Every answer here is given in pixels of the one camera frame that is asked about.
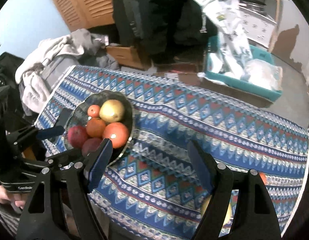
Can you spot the dark red apple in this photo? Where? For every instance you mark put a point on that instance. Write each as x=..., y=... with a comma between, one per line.
x=92, y=146

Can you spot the open brown cardboard box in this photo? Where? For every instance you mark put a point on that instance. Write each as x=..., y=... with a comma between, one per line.
x=124, y=56

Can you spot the white towel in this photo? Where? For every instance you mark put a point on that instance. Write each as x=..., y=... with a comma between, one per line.
x=44, y=52

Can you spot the black bag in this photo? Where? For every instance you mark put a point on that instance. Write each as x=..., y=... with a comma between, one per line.
x=9, y=65

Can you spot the wooden shelf rack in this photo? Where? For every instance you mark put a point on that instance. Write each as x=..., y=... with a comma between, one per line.
x=277, y=17

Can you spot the louvered wooden door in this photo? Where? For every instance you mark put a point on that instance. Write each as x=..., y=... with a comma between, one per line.
x=89, y=2

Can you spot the large orange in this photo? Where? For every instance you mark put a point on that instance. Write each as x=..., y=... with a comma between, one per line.
x=115, y=135

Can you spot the grey hoodie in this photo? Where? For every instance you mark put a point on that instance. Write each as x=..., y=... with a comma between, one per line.
x=82, y=38

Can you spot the cardboard sheet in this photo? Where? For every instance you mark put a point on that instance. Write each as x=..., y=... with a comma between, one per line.
x=232, y=91

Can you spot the person's left hand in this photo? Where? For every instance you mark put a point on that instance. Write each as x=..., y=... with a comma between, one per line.
x=4, y=198

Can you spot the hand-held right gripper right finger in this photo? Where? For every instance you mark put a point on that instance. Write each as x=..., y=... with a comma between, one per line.
x=200, y=166

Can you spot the small orange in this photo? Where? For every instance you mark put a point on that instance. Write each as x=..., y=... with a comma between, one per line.
x=262, y=178
x=93, y=110

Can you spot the yellow apple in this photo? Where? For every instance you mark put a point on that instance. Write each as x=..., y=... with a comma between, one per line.
x=112, y=110
x=205, y=206

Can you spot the white printed plastic bag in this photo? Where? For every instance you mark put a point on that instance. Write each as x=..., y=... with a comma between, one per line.
x=229, y=35

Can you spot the dark glass bowl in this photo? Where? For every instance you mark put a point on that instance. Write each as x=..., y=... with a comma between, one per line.
x=79, y=113

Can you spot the black hanging clothes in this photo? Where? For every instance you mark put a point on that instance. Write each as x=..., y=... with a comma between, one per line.
x=157, y=17

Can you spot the teal plastic bin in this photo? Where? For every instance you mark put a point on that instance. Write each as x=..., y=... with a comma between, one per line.
x=244, y=87

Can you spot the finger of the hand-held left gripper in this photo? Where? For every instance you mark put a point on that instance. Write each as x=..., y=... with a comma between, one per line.
x=67, y=155
x=50, y=132

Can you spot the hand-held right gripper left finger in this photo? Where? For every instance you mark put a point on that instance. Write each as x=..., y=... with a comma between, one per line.
x=100, y=163

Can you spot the person's left forearm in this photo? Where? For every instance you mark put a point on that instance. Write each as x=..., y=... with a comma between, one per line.
x=4, y=220

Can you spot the white patterned box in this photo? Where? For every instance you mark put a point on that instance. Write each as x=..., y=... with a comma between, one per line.
x=259, y=27

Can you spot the clear plastic bag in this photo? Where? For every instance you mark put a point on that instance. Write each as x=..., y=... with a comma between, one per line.
x=263, y=73

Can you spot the blue patterned tablecloth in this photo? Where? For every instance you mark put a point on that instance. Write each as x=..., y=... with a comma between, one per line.
x=194, y=120

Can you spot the medium orange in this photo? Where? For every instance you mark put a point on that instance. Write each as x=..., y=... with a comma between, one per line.
x=95, y=127

